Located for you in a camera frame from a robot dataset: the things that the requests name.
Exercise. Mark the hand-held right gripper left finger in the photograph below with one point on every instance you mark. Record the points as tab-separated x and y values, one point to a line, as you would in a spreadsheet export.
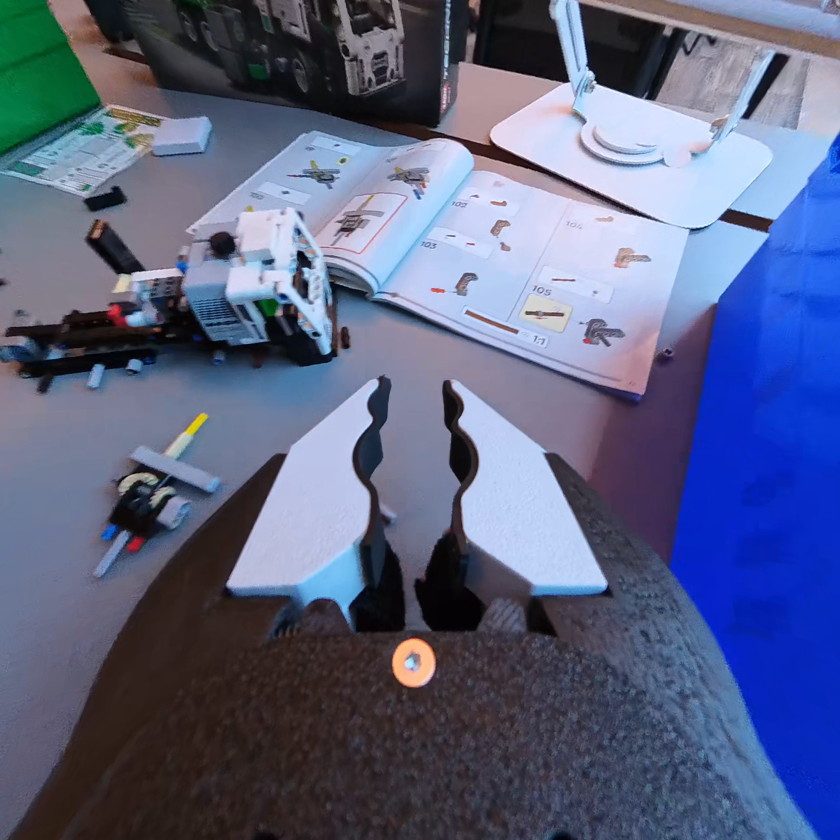
308	518

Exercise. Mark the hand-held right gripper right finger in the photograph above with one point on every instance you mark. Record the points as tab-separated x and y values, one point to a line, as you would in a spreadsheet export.
531	518

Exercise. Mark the grey black lego gear assembly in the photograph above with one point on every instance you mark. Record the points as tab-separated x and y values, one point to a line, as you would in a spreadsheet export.
177	469

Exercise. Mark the white black lego truck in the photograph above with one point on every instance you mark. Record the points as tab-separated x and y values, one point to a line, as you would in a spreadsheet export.
223	295

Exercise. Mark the black angled lego beam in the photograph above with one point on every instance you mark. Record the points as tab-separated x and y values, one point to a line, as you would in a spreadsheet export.
105	199

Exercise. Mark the black lego set box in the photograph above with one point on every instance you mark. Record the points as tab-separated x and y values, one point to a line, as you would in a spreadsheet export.
295	52

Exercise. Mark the open instruction booklet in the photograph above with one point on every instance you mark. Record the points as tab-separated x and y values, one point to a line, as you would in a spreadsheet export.
512	275

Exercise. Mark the blue plastic bin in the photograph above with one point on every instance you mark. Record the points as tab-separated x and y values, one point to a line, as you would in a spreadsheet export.
774	459

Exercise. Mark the white metal laptop stand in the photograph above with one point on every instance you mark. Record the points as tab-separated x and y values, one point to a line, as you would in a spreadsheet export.
656	177

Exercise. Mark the small white box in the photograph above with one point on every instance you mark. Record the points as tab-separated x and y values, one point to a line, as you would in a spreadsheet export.
182	136

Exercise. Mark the sticker sheet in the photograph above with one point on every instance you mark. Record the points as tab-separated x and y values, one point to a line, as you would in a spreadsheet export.
72	157

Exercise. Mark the green plastic bin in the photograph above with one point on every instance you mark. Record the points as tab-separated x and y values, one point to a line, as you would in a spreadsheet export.
39	72

